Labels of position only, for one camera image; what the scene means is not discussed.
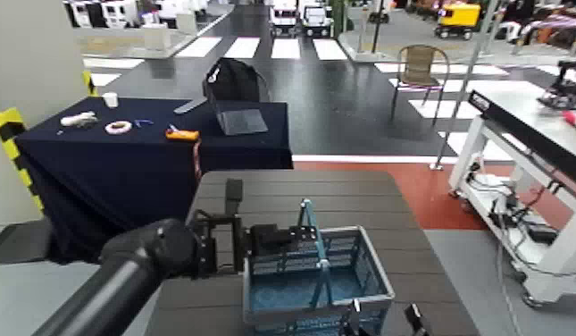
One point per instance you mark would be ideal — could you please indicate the brown wicker metal chair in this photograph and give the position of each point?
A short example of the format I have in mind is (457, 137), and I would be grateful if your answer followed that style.
(419, 63)

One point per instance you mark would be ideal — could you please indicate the orange hand tool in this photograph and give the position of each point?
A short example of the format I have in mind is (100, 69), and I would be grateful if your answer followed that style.
(182, 135)

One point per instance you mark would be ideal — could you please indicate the white frame table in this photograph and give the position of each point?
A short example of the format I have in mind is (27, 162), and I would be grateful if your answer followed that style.
(508, 101)

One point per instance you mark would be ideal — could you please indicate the yellow vehicle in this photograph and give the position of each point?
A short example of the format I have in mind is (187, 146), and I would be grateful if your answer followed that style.
(458, 16)

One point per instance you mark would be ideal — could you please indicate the black backpack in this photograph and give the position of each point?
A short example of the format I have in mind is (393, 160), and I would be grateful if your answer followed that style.
(236, 82)

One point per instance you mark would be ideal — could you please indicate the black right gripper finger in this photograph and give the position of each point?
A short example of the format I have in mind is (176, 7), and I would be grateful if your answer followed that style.
(354, 319)
(416, 321)

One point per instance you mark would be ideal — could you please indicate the blue grey plastic crate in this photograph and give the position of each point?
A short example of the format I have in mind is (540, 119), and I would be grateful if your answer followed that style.
(287, 291)

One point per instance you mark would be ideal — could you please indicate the white box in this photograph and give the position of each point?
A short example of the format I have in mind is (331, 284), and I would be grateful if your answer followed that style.
(186, 22)
(156, 36)

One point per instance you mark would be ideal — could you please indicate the thin black pole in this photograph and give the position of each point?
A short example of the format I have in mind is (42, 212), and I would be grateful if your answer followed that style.
(377, 26)

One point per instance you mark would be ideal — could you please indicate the white paper cup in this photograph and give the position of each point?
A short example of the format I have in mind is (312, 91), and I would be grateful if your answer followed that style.
(111, 100)

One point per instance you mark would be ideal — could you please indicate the purple covered stall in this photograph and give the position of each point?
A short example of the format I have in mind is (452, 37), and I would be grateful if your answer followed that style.
(555, 26)

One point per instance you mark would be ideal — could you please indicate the white crumpled object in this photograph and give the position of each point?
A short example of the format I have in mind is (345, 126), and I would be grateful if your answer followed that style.
(79, 119)

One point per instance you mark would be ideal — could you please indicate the small blue item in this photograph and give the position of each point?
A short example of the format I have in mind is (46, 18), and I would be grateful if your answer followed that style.
(144, 121)

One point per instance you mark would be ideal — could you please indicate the black tablecloth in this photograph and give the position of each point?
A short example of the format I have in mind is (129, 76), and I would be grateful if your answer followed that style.
(104, 187)

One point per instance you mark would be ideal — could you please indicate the white vehicle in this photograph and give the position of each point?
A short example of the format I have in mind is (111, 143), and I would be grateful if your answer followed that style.
(315, 18)
(284, 16)

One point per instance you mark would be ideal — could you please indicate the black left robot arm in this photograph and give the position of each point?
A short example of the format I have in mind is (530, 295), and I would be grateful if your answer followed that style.
(128, 277)

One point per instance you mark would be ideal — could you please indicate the black robot device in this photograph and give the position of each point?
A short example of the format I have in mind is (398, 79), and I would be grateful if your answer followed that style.
(566, 89)

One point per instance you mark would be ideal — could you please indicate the black power strip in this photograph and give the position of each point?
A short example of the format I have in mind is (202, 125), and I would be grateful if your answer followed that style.
(543, 233)

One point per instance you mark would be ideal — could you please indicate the grey open laptop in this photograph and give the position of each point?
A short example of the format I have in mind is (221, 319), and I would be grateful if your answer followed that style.
(243, 122)

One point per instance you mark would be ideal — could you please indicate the white machines row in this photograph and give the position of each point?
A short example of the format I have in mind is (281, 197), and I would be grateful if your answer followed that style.
(114, 11)

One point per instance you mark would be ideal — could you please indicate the large yellow black hazard guard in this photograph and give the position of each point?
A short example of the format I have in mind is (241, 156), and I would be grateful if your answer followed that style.
(8, 129)

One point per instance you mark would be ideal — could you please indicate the grey flat slab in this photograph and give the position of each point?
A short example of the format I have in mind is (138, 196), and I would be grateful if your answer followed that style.
(189, 107)

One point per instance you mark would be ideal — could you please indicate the small yellow black hazard guard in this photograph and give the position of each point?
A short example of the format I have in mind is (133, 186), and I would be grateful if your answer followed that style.
(89, 83)

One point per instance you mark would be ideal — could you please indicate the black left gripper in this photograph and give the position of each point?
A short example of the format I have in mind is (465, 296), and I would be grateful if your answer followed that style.
(205, 253)

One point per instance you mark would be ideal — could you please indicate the grey sign post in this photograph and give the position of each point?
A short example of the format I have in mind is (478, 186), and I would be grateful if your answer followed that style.
(363, 28)

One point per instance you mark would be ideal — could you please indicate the grey metal pole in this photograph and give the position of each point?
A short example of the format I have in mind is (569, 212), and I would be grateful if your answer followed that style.
(461, 94)

